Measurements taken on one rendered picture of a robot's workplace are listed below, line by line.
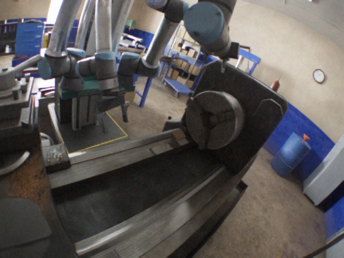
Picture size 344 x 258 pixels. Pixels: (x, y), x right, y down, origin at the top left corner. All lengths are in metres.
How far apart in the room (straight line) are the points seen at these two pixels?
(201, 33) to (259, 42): 4.07
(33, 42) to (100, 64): 1.60
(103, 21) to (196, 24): 0.60
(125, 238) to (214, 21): 0.60
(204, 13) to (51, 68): 0.80
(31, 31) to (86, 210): 1.96
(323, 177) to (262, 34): 3.73
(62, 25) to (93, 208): 0.87
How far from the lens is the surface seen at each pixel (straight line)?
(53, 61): 0.94
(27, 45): 2.18
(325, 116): 4.20
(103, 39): 0.85
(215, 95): 0.62
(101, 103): 0.67
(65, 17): 0.90
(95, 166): 0.63
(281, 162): 3.58
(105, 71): 0.66
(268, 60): 4.21
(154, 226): 0.54
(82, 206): 0.67
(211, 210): 0.68
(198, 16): 0.35
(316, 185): 4.07
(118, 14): 1.35
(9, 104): 0.44
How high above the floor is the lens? 1.33
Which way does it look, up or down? 31 degrees down
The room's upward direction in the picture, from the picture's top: 24 degrees clockwise
